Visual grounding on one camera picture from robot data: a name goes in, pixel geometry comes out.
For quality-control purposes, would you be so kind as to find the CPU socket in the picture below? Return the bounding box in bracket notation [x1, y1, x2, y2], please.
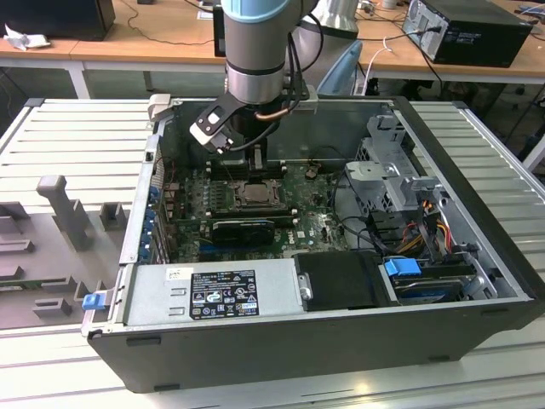
[234, 177, 283, 207]

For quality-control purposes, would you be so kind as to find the black graphics card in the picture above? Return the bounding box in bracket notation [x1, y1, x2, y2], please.
[210, 218, 277, 248]

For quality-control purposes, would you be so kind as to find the green motherboard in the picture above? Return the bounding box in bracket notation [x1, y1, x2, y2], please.
[163, 164, 371, 263]

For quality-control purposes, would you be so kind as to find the wooden top desk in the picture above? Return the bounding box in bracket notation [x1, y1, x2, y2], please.
[0, 0, 227, 100]
[356, 0, 545, 101]

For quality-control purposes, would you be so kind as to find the grey metal disk cage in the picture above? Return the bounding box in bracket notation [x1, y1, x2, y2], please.
[343, 113, 448, 214]

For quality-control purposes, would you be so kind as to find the black plastic shroud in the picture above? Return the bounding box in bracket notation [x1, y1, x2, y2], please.
[292, 250, 387, 313]

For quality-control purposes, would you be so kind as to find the grey power supply with label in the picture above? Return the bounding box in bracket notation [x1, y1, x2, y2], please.
[108, 258, 308, 330]

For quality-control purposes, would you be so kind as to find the large black box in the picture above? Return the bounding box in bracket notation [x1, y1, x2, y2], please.
[0, 0, 117, 43]

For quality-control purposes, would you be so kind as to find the hard disk in blue carrier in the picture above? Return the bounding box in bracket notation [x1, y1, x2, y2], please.
[381, 257, 476, 307]

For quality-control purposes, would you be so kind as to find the black open PC case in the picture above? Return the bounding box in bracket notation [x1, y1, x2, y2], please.
[80, 94, 538, 394]

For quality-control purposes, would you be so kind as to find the blue case latch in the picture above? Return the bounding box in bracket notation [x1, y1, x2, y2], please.
[83, 292, 106, 312]

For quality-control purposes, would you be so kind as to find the crumpled white paper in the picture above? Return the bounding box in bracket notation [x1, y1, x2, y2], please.
[3, 23, 53, 53]

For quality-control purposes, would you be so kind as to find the grey parts rack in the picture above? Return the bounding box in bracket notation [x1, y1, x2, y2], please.
[0, 174, 134, 331]

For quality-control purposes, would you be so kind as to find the black PC tower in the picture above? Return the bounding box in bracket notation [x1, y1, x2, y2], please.
[402, 0, 534, 69]

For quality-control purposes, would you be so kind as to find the green circuit board strip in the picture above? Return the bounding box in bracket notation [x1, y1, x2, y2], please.
[0, 279, 43, 295]

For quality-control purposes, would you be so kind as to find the copper coloured cable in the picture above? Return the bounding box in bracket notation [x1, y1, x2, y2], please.
[254, 106, 295, 123]

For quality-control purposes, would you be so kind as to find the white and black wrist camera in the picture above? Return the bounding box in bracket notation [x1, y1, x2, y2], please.
[189, 92, 236, 155]

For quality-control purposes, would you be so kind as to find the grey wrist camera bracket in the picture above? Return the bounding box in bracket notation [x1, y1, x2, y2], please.
[295, 84, 320, 114]

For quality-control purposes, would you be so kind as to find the thin red wire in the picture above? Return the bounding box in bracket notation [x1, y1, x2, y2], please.
[153, 156, 182, 191]

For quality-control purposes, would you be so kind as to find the grey case handle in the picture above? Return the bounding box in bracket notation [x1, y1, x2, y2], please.
[146, 93, 172, 125]

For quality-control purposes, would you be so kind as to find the black wire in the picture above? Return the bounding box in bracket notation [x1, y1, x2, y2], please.
[310, 146, 348, 166]
[330, 170, 384, 256]

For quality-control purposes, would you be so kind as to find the white cable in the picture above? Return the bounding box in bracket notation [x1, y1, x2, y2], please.
[352, 36, 395, 97]

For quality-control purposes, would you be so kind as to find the yellow and red wire bundle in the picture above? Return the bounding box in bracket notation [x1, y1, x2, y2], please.
[393, 210, 455, 256]

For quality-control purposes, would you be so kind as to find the grey metal bay frame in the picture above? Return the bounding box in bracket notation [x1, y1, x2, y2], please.
[406, 176, 502, 299]

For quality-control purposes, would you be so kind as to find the white furniture frame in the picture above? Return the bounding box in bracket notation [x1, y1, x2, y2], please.
[522, 135, 545, 171]

